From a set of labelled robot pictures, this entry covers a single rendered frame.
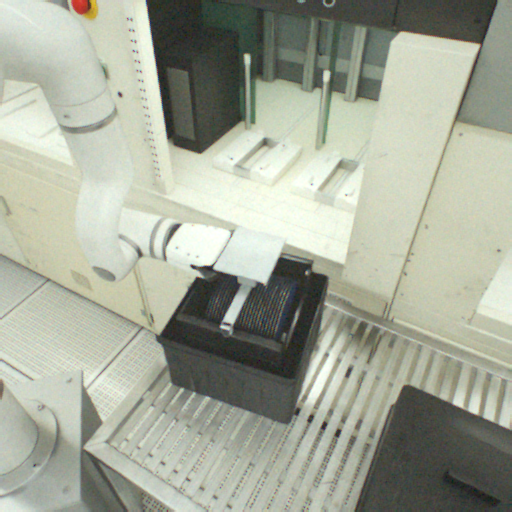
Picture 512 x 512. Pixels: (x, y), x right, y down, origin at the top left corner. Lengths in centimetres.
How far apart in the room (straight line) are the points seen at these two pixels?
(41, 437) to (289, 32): 159
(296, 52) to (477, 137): 118
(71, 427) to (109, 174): 53
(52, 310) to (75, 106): 168
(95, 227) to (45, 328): 148
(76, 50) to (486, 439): 89
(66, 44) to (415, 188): 60
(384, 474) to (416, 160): 53
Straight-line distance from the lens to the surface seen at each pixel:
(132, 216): 88
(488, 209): 92
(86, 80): 69
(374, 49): 182
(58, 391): 108
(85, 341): 212
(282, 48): 195
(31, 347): 220
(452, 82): 77
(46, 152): 167
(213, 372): 89
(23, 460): 102
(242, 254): 79
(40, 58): 66
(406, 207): 89
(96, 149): 74
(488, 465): 92
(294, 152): 143
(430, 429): 91
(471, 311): 109
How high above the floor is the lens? 164
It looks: 44 degrees down
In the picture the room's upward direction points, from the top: straight up
